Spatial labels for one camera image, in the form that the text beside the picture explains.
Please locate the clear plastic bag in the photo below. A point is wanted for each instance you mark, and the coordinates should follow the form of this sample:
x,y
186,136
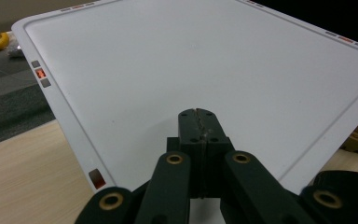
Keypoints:
x,y
14,49

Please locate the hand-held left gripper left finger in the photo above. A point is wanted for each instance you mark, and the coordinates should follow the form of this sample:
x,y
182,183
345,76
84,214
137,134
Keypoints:
x,y
188,130

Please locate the white two-tier shoe rack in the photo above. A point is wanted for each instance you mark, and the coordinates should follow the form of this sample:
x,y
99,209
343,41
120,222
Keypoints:
x,y
183,62

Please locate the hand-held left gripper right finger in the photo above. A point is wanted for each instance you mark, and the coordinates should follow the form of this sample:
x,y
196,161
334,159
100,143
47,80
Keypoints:
x,y
213,133

